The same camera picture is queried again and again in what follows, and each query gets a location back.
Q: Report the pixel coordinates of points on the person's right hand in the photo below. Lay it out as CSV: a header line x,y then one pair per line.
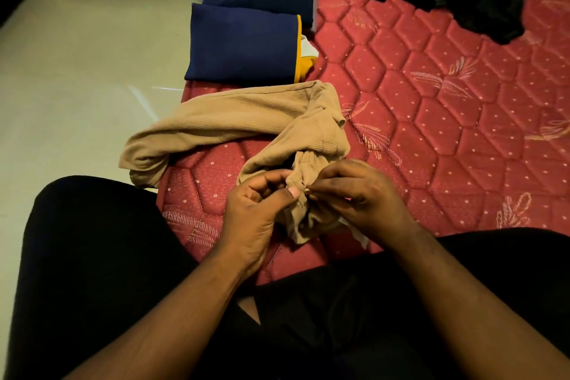
x,y
369,206

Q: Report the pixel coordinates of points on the person's left hand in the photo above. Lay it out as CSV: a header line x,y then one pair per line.
x,y
249,228

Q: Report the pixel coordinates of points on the person's left thumb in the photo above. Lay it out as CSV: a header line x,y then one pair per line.
x,y
278,202

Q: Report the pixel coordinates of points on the person's right thumb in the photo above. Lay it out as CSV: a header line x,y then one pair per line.
x,y
327,191

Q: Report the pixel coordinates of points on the tan ribbed garment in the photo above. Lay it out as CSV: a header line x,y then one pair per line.
x,y
249,126

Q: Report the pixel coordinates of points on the person's right forearm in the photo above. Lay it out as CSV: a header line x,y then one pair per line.
x,y
481,308

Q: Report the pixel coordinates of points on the person's left forearm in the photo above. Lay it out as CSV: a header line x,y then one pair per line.
x,y
164,326

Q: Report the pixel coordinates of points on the red quilted mattress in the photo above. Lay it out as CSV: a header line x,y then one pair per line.
x,y
445,117

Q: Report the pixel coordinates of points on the folded navy garment yellow trim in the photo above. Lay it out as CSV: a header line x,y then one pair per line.
x,y
242,43

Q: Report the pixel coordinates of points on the person's black trousers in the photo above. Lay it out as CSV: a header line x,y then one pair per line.
x,y
111,268

